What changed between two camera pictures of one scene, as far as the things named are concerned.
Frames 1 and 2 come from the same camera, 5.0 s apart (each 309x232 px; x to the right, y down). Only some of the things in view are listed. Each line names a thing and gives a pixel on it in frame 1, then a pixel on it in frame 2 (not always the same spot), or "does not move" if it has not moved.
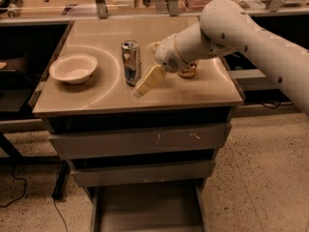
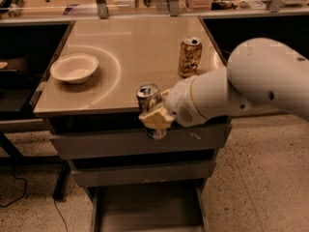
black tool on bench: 13,3 does not move
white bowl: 73,68 does not move
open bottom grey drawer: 158,207 does not move
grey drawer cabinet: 141,108 does not move
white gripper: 166,56 to 179,102
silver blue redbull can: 130,50 to 149,98
